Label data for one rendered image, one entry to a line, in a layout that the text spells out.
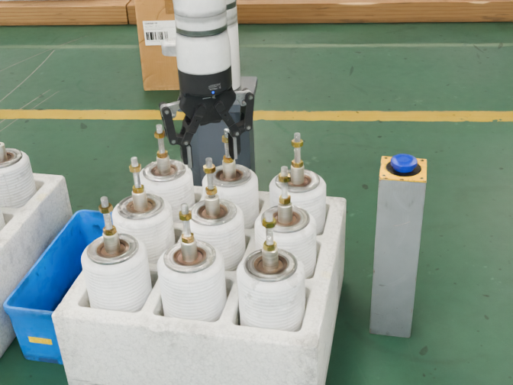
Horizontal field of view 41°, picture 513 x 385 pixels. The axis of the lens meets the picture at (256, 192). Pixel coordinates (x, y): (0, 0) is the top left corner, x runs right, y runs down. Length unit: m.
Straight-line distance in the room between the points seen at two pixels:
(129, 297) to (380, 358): 0.44
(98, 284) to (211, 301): 0.17
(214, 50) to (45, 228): 0.57
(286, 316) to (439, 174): 0.84
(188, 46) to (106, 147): 0.99
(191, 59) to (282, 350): 0.41
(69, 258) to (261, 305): 0.53
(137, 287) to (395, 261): 0.41
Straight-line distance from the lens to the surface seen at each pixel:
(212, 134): 1.38
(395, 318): 1.21
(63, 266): 1.36
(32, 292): 1.27
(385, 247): 1.13
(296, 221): 1.06
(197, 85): 0.96
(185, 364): 1.03
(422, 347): 1.23
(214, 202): 1.07
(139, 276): 1.03
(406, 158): 1.08
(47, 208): 1.36
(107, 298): 1.04
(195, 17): 0.93
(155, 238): 1.11
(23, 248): 1.30
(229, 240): 1.07
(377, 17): 2.79
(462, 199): 1.63
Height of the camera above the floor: 0.84
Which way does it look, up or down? 31 degrees down
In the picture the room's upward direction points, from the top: 2 degrees counter-clockwise
